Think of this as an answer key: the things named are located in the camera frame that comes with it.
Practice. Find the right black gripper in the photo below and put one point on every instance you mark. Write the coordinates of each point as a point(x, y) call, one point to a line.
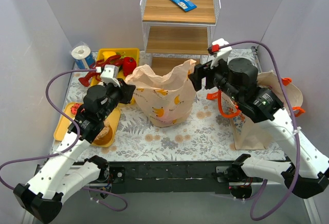
point(201, 74)

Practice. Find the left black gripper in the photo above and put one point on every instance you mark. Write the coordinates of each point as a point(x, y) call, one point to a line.
point(127, 92)

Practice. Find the banana print plastic bag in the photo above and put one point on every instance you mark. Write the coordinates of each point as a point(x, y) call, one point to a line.
point(166, 100)

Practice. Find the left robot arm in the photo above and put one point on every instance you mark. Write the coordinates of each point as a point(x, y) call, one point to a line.
point(44, 194)

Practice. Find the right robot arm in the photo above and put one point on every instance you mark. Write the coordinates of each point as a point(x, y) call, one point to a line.
point(307, 172)

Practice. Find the red bell pepper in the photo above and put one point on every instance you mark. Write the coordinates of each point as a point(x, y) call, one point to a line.
point(128, 66)

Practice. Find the yellow vegetable bin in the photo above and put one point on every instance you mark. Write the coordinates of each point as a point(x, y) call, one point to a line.
point(126, 52)

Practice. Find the yellow flat tray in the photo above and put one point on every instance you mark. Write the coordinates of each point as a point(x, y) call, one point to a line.
point(63, 124)

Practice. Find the red toy lobster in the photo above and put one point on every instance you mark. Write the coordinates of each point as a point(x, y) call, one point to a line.
point(115, 60)

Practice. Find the blue wrapped paper roll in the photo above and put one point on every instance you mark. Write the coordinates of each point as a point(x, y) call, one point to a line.
point(82, 56)

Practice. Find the red frosted donut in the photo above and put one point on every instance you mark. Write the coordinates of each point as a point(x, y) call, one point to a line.
point(75, 108)

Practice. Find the blue snack packet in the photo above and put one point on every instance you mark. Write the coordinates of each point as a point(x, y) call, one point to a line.
point(185, 5)

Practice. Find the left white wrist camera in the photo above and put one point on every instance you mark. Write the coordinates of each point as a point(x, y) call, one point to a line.
point(108, 74)

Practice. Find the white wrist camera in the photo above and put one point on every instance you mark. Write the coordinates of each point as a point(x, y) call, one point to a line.
point(108, 74)
point(220, 50)

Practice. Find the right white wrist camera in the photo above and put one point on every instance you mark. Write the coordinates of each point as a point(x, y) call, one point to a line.
point(220, 50)

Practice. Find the white wire wooden shelf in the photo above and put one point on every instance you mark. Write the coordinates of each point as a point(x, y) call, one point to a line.
point(172, 36)

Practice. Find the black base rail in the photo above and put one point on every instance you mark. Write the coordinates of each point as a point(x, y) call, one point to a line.
point(166, 177)

